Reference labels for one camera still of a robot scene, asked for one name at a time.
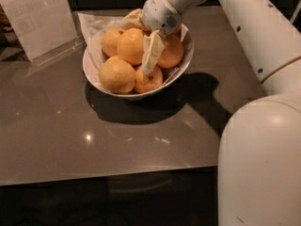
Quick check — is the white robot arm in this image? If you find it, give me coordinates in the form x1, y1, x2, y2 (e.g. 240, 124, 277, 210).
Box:
121, 0, 301, 226

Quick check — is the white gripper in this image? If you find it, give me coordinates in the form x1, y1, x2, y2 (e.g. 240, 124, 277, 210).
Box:
119, 0, 182, 75

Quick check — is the orange front right with navel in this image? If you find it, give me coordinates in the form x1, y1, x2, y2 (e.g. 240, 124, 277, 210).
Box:
135, 66, 163, 93

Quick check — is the clear acrylic sign holder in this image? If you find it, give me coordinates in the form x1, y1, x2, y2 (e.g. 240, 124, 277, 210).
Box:
0, 0, 84, 66

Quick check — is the white paper bowl liner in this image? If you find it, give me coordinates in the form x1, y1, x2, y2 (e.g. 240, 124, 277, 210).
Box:
76, 12, 189, 87

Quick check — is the white ceramic bowl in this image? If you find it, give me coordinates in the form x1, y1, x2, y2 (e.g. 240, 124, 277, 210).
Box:
83, 24, 194, 100

